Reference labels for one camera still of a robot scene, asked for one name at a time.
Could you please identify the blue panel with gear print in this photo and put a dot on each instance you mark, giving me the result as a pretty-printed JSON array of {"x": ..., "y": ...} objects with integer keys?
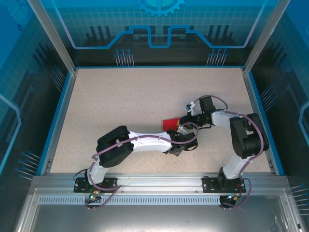
[{"x": 96, "y": 24}]

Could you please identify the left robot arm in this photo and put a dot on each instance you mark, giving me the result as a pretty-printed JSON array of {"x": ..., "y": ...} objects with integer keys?
[{"x": 149, "y": 143}]

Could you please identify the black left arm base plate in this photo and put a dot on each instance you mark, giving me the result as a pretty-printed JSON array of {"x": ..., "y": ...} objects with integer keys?
[{"x": 78, "y": 186}]

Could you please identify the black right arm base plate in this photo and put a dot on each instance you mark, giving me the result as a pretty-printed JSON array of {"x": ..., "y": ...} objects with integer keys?
[{"x": 207, "y": 184}]

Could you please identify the blue table edge strip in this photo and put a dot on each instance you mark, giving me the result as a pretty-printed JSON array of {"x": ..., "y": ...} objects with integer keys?
[
  {"x": 54, "y": 125},
  {"x": 265, "y": 125}
]

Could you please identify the aluminium side rail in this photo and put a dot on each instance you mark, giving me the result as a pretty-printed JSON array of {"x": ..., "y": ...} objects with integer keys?
[
  {"x": 64, "y": 116},
  {"x": 256, "y": 116}
]

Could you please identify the aluminium frame post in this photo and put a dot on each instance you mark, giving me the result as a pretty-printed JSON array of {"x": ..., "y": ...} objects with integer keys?
[
  {"x": 51, "y": 36},
  {"x": 263, "y": 36}
]

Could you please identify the red paper sheet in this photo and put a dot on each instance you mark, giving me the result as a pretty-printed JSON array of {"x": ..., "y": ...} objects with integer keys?
[{"x": 169, "y": 123}]

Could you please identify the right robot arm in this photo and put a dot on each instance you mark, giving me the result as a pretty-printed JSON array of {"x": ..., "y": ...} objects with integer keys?
[{"x": 219, "y": 118}]

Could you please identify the aluminium mounting beam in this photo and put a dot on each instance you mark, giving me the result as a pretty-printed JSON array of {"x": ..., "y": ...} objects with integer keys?
[{"x": 159, "y": 181}]

